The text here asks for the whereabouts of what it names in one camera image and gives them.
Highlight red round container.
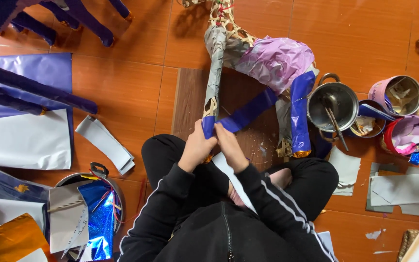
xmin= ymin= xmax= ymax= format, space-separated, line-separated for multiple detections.
xmin=380 ymin=116 xmax=419 ymax=157

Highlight small white paper pieces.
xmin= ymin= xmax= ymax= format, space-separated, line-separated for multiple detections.
xmin=327 ymin=146 xmax=362 ymax=197

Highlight blue round tin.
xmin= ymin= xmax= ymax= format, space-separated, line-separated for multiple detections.
xmin=347 ymin=99 xmax=395 ymax=139

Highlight woven basket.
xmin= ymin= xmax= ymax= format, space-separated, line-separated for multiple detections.
xmin=396 ymin=229 xmax=419 ymax=262

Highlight large blue paper sheet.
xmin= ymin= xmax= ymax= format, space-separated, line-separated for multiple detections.
xmin=0 ymin=53 xmax=74 ymax=122

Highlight blue holographic foil sheet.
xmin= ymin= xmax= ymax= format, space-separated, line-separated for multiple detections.
xmin=77 ymin=180 xmax=118 ymax=261

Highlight blue paper-covered frame legs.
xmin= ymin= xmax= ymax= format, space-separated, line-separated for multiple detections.
xmin=0 ymin=59 xmax=98 ymax=116

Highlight pink tin can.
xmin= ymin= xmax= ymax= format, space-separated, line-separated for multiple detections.
xmin=368 ymin=75 xmax=419 ymax=118

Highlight steel pot with handles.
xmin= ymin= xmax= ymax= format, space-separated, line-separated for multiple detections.
xmin=306 ymin=73 xmax=360 ymax=143

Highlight large white paper sheet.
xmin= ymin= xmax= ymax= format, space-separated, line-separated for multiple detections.
xmin=0 ymin=108 xmax=73 ymax=171

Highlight grey paper sheet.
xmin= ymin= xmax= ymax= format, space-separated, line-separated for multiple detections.
xmin=49 ymin=181 xmax=90 ymax=254

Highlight pile of grey white papers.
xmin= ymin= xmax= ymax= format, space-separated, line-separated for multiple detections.
xmin=365 ymin=162 xmax=419 ymax=217

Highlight person's right hand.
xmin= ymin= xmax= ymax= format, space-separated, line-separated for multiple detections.
xmin=214 ymin=123 xmax=250 ymax=174

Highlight glue brush stick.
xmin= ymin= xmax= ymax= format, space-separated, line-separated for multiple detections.
xmin=322 ymin=95 xmax=350 ymax=152

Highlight blue paper-covered animal figure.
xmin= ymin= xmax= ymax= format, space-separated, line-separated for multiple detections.
xmin=0 ymin=0 xmax=134 ymax=52

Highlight steel pan with black handle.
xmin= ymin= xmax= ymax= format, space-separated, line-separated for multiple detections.
xmin=54 ymin=162 xmax=125 ymax=261

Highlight blue paper strip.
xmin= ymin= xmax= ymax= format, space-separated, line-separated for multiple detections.
xmin=215 ymin=87 xmax=279 ymax=134

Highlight paper-covered woven bamboo horse frame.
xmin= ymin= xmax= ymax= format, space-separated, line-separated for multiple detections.
xmin=177 ymin=0 xmax=321 ymax=164

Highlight person's bare foot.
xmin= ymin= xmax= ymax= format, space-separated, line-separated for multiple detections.
xmin=227 ymin=167 xmax=293 ymax=209

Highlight person's left hand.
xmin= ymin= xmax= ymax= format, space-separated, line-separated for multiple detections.
xmin=178 ymin=119 xmax=218 ymax=174

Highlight brown wooden board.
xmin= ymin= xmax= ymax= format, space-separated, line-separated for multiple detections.
xmin=171 ymin=67 xmax=287 ymax=172

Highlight folded white paper strips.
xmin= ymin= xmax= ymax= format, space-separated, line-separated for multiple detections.
xmin=75 ymin=115 xmax=136 ymax=175

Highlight white paper sheet with fold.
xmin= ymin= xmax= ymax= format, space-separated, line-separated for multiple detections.
xmin=0 ymin=196 xmax=48 ymax=237

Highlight orange foil sheet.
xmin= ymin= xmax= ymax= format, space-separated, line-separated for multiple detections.
xmin=0 ymin=213 xmax=56 ymax=262

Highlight white paper on lap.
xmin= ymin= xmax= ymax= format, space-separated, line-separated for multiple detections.
xmin=211 ymin=152 xmax=258 ymax=214

